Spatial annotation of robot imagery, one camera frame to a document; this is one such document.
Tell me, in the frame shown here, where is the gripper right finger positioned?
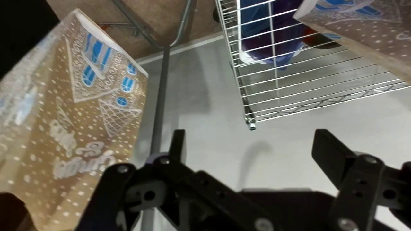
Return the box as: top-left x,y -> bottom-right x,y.
311,129 -> 411,231

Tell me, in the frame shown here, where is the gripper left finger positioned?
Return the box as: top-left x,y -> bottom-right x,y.
75,129 -> 273,231

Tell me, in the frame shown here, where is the stand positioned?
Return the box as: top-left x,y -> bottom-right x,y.
96,0 -> 197,231

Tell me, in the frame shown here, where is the brown gingerbread print box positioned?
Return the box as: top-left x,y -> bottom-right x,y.
293,0 -> 411,84
0,8 -> 149,231

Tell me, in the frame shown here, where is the blue cloth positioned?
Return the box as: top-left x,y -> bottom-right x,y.
239,0 -> 305,69

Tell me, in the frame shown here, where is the white wire rack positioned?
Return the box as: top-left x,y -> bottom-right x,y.
214,0 -> 411,131

